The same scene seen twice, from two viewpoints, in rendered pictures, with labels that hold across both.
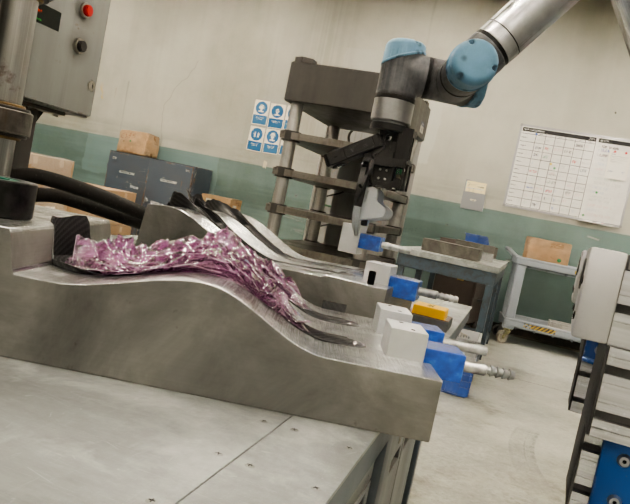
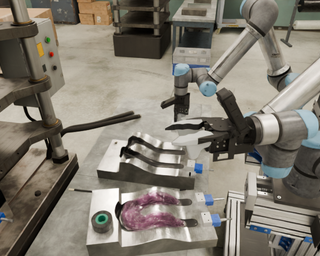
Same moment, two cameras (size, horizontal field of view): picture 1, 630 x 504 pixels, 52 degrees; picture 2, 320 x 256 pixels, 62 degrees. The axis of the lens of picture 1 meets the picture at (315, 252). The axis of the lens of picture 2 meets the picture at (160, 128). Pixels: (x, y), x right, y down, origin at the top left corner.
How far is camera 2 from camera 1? 0.84 m
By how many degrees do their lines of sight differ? 31
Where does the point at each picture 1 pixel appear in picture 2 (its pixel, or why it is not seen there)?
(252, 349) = (176, 244)
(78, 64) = (55, 73)
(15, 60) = (50, 111)
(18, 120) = (59, 128)
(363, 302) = (189, 181)
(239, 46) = not seen: outside the picture
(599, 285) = (250, 201)
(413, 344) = (209, 224)
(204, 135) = not seen: outside the picture
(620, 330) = (255, 209)
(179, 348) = (161, 247)
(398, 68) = (181, 78)
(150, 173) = not seen: outside the picture
